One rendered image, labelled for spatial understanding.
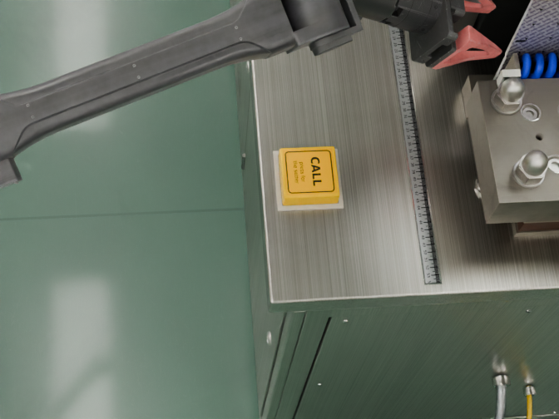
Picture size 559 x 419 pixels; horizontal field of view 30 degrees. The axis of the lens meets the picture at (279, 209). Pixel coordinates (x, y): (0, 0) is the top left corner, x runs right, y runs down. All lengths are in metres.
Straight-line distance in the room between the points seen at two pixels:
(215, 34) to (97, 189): 1.30
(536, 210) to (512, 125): 0.10
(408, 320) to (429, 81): 0.32
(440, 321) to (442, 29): 0.43
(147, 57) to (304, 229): 0.36
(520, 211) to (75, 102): 0.52
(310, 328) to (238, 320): 0.83
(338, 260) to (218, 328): 0.93
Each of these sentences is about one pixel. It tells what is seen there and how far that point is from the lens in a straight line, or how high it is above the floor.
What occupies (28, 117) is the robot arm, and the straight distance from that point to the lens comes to 1.01.
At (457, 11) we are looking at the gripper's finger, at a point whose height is 1.16.
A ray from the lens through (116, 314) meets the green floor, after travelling 2.19.
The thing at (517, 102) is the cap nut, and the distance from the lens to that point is 1.24.
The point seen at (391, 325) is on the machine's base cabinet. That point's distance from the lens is 1.39.
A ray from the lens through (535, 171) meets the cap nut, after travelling 1.19.
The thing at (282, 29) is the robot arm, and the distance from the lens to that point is 1.04.
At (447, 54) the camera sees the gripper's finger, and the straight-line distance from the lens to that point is 1.15.
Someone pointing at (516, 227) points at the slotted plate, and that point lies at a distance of 1.32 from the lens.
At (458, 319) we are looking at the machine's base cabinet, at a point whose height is 0.78.
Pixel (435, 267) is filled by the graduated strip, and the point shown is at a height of 0.90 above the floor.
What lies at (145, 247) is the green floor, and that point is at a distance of 2.24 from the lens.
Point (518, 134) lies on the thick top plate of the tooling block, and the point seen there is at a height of 1.03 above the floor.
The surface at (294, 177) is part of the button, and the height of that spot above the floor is 0.92.
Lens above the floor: 2.08
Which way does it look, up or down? 66 degrees down
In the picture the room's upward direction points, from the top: 10 degrees clockwise
